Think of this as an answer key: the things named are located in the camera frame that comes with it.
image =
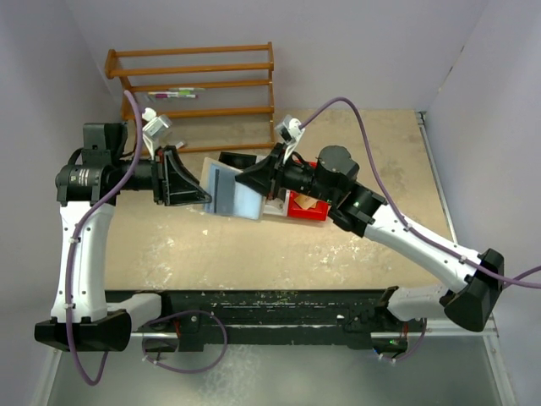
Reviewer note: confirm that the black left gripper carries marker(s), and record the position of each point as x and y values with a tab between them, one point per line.
159	181

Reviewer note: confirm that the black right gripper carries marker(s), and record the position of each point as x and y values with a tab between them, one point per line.
275	174

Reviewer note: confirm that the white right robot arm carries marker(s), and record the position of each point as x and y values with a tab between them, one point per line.
469	281

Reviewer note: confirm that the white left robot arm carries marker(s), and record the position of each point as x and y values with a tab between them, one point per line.
87	190

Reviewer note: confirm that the gold VIP cards stack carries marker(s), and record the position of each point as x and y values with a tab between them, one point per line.
305	202

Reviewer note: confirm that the black plastic bin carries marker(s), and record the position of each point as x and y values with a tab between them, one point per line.
237	160

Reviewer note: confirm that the white plastic bin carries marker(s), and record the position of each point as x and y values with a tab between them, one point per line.
279	206

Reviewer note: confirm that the red plastic bin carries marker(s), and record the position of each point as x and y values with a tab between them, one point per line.
319	214

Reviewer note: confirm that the pink marker pen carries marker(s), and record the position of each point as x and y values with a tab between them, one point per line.
164	95

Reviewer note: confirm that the green marker pen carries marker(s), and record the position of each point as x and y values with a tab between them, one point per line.
187	90

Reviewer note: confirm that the wooden shelf rack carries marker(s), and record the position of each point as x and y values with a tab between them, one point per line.
113	68

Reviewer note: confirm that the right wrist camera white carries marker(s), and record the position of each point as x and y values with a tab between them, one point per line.
290	131

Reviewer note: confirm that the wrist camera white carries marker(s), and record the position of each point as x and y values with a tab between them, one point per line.
156	126
290	131

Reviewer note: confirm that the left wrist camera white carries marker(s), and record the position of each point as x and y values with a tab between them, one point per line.
156	126

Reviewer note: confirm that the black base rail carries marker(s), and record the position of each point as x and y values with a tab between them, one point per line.
354	319

